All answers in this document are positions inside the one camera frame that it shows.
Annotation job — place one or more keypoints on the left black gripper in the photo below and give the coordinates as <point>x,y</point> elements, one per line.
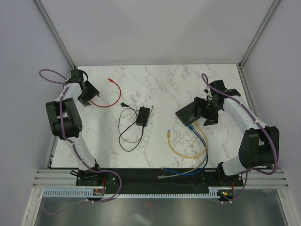
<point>92,91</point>

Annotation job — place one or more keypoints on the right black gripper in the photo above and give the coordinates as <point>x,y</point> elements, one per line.
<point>211,119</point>

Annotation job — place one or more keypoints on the black network switch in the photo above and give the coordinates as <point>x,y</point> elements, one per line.
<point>185,115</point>

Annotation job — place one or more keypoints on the black power adapter with cord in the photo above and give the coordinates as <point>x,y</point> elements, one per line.
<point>141,120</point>

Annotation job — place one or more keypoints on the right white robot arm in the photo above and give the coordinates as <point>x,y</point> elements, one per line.
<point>260,143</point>

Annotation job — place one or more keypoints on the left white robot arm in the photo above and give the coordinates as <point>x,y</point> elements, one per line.
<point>66,124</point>

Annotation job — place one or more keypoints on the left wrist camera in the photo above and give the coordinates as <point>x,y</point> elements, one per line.
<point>77,75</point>

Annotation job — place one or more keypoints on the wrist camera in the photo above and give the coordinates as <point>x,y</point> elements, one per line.
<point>219,85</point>
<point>77,75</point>

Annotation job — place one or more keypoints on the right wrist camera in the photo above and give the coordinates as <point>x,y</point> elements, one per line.
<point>219,85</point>

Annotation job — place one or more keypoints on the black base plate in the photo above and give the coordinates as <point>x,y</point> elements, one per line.
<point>145,180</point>

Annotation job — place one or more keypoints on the aluminium front rail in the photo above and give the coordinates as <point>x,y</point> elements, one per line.
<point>61,178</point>

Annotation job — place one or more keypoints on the left aluminium frame post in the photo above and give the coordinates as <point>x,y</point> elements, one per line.
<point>50,25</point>

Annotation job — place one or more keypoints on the aluminium frame post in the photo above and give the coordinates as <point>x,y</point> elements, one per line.
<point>263,25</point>
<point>50,25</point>

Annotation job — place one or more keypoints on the white slotted cable duct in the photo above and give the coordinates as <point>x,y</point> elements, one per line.
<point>92,193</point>

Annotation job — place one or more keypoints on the right aluminium frame post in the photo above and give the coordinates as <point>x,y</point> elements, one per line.
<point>263,25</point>

